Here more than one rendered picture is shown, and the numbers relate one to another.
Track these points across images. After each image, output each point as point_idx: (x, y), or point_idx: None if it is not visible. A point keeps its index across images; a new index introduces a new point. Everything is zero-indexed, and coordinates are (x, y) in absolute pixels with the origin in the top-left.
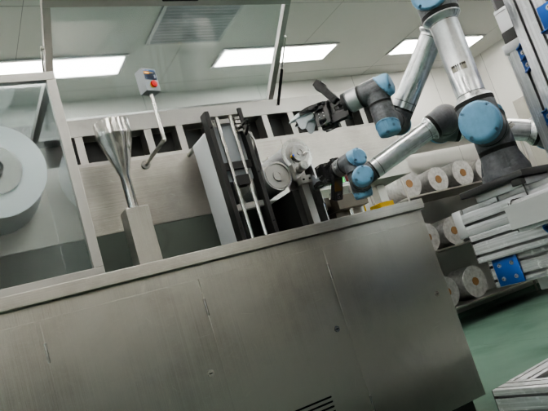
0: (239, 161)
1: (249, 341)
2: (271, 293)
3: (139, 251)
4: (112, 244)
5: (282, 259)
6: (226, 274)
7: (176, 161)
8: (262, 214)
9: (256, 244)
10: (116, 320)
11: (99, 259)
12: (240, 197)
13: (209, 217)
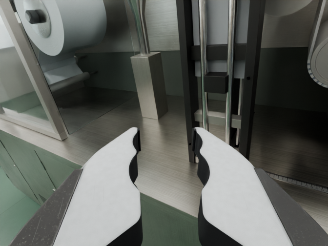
0: (221, 48)
1: (143, 239)
2: (169, 235)
3: (139, 97)
4: (165, 59)
5: (190, 226)
6: None
7: None
8: (229, 140)
9: (151, 202)
10: (64, 172)
11: (55, 130)
12: (202, 108)
13: (260, 51)
